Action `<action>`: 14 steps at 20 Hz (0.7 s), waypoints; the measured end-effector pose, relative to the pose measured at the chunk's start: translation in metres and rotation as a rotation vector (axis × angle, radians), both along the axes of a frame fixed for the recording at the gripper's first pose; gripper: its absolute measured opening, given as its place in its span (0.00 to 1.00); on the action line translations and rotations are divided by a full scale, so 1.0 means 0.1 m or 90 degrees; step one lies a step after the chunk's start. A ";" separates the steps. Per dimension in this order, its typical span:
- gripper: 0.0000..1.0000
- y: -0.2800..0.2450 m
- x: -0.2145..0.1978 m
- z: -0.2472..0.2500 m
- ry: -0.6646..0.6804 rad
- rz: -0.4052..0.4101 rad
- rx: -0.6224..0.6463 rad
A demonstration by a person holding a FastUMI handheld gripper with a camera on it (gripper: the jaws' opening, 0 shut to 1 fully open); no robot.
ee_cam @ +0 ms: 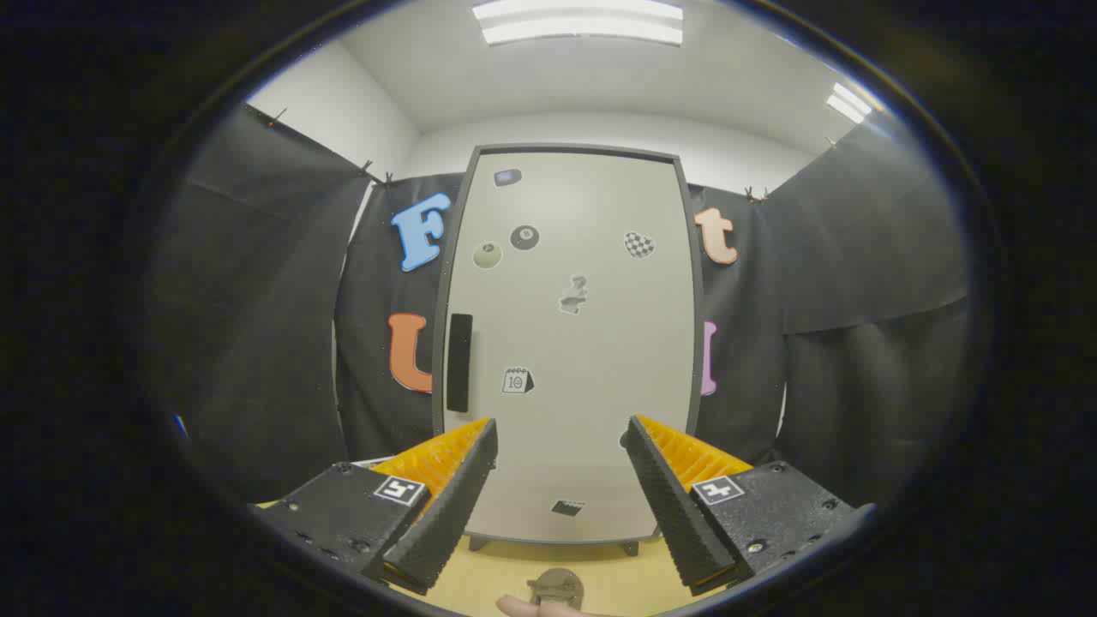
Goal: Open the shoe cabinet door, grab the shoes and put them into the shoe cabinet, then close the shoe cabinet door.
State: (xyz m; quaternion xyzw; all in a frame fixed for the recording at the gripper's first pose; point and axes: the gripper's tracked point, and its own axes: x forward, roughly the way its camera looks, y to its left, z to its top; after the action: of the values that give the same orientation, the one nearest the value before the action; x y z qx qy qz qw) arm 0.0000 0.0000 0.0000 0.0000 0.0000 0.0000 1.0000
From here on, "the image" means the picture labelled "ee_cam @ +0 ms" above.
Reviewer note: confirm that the white shoe cabinet door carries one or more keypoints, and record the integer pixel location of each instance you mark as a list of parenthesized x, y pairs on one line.
[(583, 368)]

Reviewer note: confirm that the black backdrop cloth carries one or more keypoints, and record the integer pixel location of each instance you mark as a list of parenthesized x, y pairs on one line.
[(257, 300)]

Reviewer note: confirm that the large ceiling light panel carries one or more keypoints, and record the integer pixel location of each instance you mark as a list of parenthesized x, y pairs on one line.
[(578, 21)]

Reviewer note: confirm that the brown fuzzy shoe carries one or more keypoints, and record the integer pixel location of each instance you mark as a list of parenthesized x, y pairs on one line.
[(555, 586)]

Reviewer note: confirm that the grey shoe cabinet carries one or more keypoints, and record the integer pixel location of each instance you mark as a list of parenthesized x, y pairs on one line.
[(697, 283)]

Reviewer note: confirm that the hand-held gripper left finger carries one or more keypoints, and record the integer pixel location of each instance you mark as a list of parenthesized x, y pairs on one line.
[(454, 506)]

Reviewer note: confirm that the small ceiling light panel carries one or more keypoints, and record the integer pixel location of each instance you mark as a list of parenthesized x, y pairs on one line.
[(848, 103)]

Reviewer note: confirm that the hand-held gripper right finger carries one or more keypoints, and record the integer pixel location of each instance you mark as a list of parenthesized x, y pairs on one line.
[(673, 506)]

